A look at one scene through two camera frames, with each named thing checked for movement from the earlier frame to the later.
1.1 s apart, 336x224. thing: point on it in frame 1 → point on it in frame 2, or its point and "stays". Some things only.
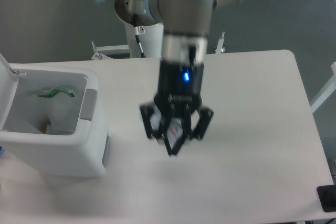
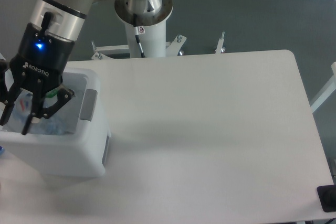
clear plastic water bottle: x=175 y=127 → x=58 y=123
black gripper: x=180 y=84 → x=42 y=56
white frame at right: x=325 y=92 stays
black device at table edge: x=327 y=196 stays
